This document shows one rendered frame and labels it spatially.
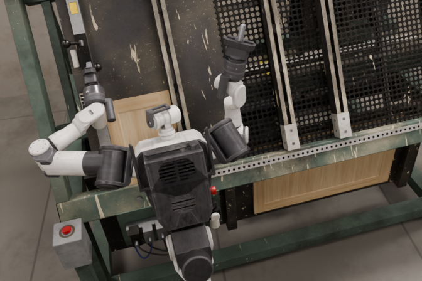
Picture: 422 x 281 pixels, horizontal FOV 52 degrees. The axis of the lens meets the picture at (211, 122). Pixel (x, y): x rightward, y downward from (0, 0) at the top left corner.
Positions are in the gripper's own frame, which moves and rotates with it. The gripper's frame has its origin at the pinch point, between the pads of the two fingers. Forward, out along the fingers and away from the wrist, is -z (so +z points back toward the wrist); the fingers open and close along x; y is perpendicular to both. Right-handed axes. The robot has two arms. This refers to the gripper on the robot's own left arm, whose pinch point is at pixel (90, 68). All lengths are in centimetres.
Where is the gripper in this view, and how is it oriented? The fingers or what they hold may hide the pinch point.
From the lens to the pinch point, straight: 195.0
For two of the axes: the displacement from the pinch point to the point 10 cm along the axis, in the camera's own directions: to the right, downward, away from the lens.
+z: 2.5, 8.8, -4.0
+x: -0.3, 4.2, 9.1
